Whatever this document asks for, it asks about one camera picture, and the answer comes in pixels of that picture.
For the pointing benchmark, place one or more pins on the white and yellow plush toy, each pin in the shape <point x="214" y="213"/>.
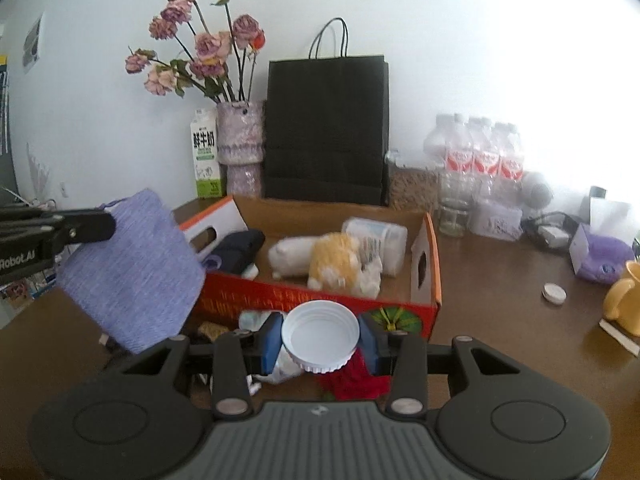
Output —
<point x="330" y="260"/>

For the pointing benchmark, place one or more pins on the purple textured vase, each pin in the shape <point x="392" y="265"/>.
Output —
<point x="240" y="135"/>

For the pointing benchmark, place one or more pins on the red cardboard box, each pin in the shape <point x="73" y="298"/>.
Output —
<point x="240" y="290"/>

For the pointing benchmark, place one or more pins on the white round appliance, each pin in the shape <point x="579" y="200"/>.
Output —
<point x="537" y="190"/>

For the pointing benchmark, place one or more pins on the clear food container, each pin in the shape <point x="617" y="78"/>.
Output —
<point x="410" y="187"/>

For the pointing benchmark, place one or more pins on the white printed box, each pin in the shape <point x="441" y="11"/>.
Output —
<point x="495" y="221"/>

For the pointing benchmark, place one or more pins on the red fabric rose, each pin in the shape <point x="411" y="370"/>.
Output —
<point x="355" y="380"/>

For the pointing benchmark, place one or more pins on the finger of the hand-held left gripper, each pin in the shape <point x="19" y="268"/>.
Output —
<point x="30" y="215"/>
<point x="85" y="227"/>

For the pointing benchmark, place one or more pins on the purple tissue pack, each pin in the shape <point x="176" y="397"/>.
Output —
<point x="600" y="260"/>

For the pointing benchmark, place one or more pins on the purple cloth pouch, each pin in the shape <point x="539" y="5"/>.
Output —
<point x="135" y="275"/>

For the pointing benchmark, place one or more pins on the wrapped wooden stick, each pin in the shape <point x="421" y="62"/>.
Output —
<point x="620" y="337"/>

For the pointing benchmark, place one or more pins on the yellow mug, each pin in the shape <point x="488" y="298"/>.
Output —
<point x="627" y="295"/>

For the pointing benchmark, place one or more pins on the dried pink rose bouquet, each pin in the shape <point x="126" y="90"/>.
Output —
<point x="212" y="45"/>

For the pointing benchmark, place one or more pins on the small white round lid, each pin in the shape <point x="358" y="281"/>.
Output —
<point x="554" y="293"/>

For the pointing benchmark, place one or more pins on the translucent white plastic jar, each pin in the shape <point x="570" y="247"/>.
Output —
<point x="385" y="240"/>

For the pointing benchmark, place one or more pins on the black paper bag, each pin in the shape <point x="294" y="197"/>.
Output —
<point x="325" y="125"/>

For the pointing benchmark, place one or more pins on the white power strip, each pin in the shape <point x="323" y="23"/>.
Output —
<point x="552" y="234"/>

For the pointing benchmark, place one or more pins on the white bottle cap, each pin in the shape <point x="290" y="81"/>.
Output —
<point x="320" y="335"/>

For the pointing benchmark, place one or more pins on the dark blue zip pouch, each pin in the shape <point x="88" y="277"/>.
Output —
<point x="235" y="250"/>

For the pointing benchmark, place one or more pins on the white tissue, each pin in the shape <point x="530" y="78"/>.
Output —
<point x="282" y="371"/>
<point x="369" y="280"/>

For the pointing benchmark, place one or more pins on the clear glass jar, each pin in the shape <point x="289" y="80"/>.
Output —
<point x="454" y="220"/>

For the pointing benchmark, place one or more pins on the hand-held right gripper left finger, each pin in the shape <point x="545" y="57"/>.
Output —
<point x="270" y="345"/>

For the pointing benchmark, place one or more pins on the pack of water bottles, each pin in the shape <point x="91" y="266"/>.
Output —
<point x="472" y="160"/>

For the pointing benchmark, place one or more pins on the white and green milk carton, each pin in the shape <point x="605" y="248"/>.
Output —
<point x="206" y="160"/>

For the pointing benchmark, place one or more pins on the brown wooden desktop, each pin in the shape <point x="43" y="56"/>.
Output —
<point x="500" y="310"/>

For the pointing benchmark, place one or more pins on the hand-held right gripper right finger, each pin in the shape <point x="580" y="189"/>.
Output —
<point x="372" y="345"/>

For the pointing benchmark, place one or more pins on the dark wall poster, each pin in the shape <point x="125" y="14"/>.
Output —
<point x="6" y="135"/>

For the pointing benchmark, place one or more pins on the pale pampas grass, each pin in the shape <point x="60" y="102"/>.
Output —
<point x="37" y="170"/>

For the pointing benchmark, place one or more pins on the green and white plastic bag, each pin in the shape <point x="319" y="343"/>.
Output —
<point x="250" y="320"/>

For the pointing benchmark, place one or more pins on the small wall photo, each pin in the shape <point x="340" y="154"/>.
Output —
<point x="32" y="42"/>

